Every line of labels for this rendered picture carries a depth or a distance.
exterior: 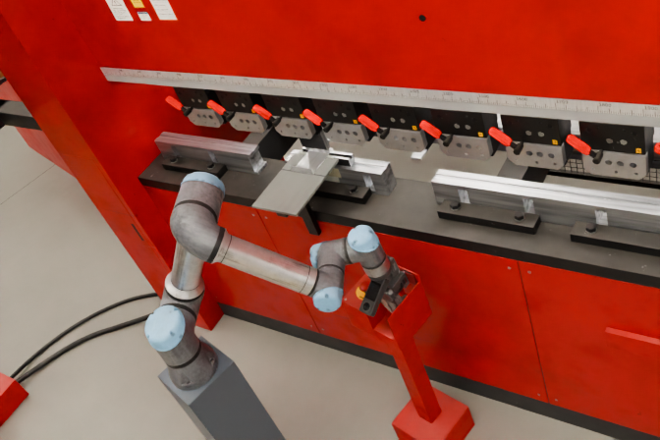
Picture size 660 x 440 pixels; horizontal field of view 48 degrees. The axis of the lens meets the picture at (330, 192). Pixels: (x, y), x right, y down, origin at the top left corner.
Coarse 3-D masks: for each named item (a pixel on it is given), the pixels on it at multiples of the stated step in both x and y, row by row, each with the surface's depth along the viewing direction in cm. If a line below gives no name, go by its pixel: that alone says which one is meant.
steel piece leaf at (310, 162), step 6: (306, 156) 247; (312, 156) 246; (318, 156) 245; (324, 156) 244; (300, 162) 246; (306, 162) 244; (312, 162) 243; (318, 162) 242; (294, 168) 242; (300, 168) 240; (306, 168) 239; (312, 168) 241; (312, 174) 239
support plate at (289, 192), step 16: (336, 160) 241; (288, 176) 242; (304, 176) 240; (320, 176) 237; (272, 192) 238; (288, 192) 236; (304, 192) 233; (256, 208) 236; (272, 208) 232; (288, 208) 230
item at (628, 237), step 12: (576, 228) 201; (600, 228) 198; (612, 228) 197; (576, 240) 200; (588, 240) 198; (600, 240) 195; (612, 240) 194; (624, 240) 193; (636, 240) 191; (648, 240) 190; (636, 252) 192; (648, 252) 190
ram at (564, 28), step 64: (64, 0) 254; (128, 0) 236; (192, 0) 220; (256, 0) 206; (320, 0) 193; (384, 0) 182; (448, 0) 173; (512, 0) 164; (576, 0) 156; (640, 0) 149; (128, 64) 262; (192, 64) 242; (256, 64) 225; (320, 64) 210; (384, 64) 198; (448, 64) 186; (512, 64) 176; (576, 64) 167; (640, 64) 159
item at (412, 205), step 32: (160, 160) 298; (256, 192) 262; (416, 192) 236; (352, 224) 239; (384, 224) 230; (416, 224) 225; (448, 224) 221; (544, 224) 209; (512, 256) 209; (544, 256) 201; (576, 256) 197; (608, 256) 194; (640, 256) 191
